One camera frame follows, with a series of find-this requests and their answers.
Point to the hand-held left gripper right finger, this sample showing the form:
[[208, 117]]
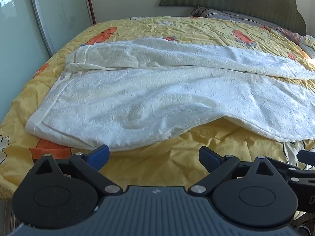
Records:
[[209, 158]]

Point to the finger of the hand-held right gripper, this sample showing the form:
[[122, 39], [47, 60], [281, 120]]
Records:
[[295, 173], [306, 156]]

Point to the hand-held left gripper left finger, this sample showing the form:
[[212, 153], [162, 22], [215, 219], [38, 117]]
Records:
[[99, 156]]

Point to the white textured blanket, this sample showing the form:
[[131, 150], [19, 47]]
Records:
[[147, 91]]

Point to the yellow carrot print quilt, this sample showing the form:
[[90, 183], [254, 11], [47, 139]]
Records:
[[172, 157]]

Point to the striped bed base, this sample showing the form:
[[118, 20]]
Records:
[[6, 216]]

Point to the rolled white printed blanket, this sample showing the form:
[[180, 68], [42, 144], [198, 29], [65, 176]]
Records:
[[308, 44]]

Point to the pink cloth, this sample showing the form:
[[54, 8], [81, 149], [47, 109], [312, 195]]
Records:
[[288, 32]]

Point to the glass wardrobe door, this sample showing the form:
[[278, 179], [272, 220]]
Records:
[[19, 41]]

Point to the grey pillow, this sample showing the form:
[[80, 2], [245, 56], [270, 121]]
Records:
[[221, 13]]

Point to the brown wooden door trim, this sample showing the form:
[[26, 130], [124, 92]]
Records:
[[89, 0]]

